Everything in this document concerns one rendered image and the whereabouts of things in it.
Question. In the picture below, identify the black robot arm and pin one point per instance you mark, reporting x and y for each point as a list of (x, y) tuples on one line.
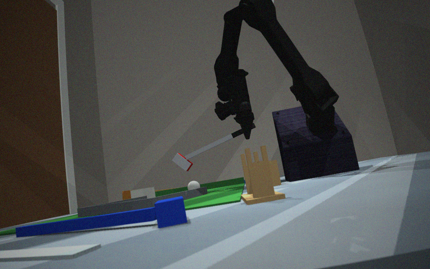
[(309, 86)]

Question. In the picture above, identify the tan cube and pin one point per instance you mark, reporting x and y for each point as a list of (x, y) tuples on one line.
[(275, 173)]

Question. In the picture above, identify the white golf ball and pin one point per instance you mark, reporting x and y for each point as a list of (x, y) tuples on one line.
[(193, 185)]

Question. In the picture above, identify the green rectangular mat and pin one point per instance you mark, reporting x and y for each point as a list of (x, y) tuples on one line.
[(215, 197)]

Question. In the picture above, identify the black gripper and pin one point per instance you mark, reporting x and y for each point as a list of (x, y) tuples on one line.
[(241, 105)]

